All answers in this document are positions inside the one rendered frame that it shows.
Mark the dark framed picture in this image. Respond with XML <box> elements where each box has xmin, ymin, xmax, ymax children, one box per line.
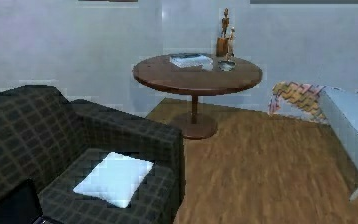
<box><xmin>77</xmin><ymin>0</ymin><xmax>139</xmax><ymax>3</ymax></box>

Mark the black laptop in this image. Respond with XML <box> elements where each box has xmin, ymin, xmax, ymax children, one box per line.
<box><xmin>0</xmin><ymin>179</ymin><xmax>55</xmax><ymax>224</ymax></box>

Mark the round brown pedestal table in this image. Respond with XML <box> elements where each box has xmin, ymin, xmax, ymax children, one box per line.
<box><xmin>132</xmin><ymin>53</ymin><xmax>264</xmax><ymax>140</ymax></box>

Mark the brown wooden figurine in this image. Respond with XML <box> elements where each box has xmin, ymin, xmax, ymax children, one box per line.
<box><xmin>215</xmin><ymin>7</ymin><xmax>231</xmax><ymax>58</ymax></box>

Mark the dark checked armchair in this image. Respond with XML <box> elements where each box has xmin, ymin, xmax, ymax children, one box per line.
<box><xmin>0</xmin><ymin>85</ymin><xmax>186</xmax><ymax>224</ymax></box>

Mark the zigzag patterned blanket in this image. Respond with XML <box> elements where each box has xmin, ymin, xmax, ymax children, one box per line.
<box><xmin>267</xmin><ymin>81</ymin><xmax>329</xmax><ymax>123</ymax></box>

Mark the small pale figurine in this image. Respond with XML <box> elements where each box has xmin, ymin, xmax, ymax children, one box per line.
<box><xmin>227</xmin><ymin>26</ymin><xmax>237</xmax><ymax>60</ymax></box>

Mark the small glass bowl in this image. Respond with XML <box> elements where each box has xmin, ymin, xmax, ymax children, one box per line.
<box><xmin>218</xmin><ymin>60</ymin><xmax>237</xmax><ymax>72</ymax></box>

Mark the pale blue sofa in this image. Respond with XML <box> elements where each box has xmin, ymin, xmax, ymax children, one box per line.
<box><xmin>318</xmin><ymin>87</ymin><xmax>358</xmax><ymax>202</ymax></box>

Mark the white pillow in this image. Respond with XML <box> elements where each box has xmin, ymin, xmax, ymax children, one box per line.
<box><xmin>72</xmin><ymin>151</ymin><xmax>155</xmax><ymax>209</ymax></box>

